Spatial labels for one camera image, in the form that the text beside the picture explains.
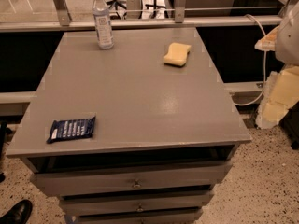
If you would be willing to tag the blue rxbar wrapper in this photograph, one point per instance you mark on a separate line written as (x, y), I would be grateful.
(74, 129)

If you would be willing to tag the clear plastic water bottle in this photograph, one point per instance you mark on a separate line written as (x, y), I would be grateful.
(102, 24)

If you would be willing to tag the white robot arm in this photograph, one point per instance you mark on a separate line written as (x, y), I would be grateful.
(287, 43)

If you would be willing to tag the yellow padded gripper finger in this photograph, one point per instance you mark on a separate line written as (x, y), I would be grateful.
(268, 42)
(281, 93)

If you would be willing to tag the grey drawer cabinet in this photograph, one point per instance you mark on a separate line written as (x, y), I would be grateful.
(163, 136)

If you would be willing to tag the black shoe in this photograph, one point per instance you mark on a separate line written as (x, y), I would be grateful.
(18, 214)

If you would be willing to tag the metal railing frame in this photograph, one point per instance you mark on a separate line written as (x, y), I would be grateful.
(75, 15)

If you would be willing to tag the yellow sponge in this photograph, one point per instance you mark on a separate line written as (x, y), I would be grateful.
(177, 54)

